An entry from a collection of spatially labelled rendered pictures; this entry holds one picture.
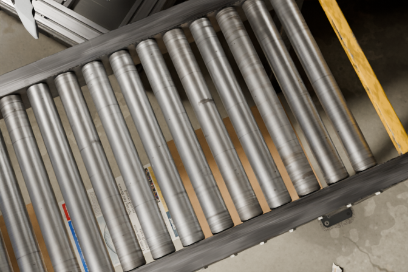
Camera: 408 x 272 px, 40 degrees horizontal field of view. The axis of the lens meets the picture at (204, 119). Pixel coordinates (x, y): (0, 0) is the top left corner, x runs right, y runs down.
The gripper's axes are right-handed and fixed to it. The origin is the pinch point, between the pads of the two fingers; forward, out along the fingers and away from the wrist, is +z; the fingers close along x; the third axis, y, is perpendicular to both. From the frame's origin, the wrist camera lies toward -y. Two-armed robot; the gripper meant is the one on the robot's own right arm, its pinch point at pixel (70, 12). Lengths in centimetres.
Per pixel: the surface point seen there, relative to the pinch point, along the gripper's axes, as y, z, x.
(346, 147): 40, 34, -39
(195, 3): 40, -11, -31
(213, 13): 40, -7, -33
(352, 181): 39, 41, -35
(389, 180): 38, 45, -41
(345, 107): 38, 27, -43
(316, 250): 119, 53, -43
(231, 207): 121, 25, -28
